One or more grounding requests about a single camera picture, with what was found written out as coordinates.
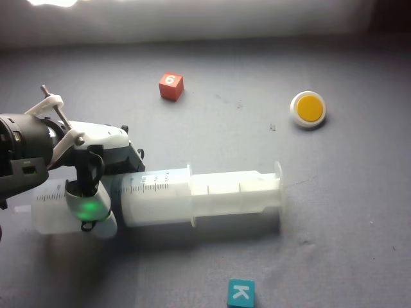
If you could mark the orange number cube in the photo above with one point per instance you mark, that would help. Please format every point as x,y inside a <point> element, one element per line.
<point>170,88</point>

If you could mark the yellow button with white rim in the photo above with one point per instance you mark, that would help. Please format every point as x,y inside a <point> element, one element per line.
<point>309,108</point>

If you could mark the grey table cloth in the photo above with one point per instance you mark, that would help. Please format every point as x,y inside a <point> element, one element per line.
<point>224,154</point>

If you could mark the blue letter K cube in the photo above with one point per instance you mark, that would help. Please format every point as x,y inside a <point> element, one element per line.
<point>241,293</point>

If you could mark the large clear plastic syringe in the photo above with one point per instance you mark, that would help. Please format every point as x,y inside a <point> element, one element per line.
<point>160,202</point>

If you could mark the white foam board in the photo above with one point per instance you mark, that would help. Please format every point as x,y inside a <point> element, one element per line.
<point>192,19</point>

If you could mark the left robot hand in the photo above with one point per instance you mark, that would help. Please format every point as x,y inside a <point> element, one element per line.
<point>96,134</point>

